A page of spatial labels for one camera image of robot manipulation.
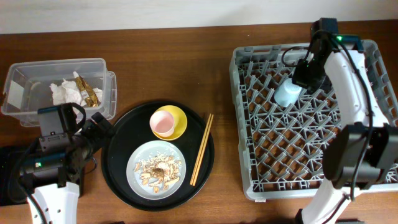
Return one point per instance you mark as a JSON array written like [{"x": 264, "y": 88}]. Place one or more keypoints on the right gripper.
[{"x": 298, "y": 78}]

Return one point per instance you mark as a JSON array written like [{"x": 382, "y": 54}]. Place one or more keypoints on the black rectangular tray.
[{"x": 9, "y": 177}]

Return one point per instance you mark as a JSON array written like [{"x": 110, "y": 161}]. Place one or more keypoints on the white tissue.
[{"x": 67, "y": 92}]

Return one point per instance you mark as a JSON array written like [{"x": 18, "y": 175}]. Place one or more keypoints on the grey dishwasher rack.
[{"x": 281, "y": 148}]

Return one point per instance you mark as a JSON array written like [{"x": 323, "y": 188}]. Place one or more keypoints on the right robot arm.
[{"x": 365, "y": 149}]

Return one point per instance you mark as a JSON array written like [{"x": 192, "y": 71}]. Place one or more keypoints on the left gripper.
[{"x": 90, "y": 127}]

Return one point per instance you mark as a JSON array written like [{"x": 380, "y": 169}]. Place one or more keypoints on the food scraps on plate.
[{"x": 160, "y": 172}]

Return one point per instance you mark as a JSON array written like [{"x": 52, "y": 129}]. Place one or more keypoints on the light blue cup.
[{"x": 287, "y": 93}]

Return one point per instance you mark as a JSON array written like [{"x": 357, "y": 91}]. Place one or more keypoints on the pink cup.
[{"x": 162, "y": 123}]

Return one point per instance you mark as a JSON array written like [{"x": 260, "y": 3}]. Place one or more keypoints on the clear plastic waste bin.
[{"x": 27, "y": 87}]

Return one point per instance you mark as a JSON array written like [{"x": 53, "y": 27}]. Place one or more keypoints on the grey plate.
[{"x": 152, "y": 148}]

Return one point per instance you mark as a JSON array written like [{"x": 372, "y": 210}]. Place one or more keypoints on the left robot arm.
[{"x": 50, "y": 204}]

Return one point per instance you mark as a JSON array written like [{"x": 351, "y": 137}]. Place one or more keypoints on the round black serving tray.
[{"x": 132, "y": 130}]

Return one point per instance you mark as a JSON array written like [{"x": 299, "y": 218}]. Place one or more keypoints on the gold foil wrapper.
[{"x": 86, "y": 91}]

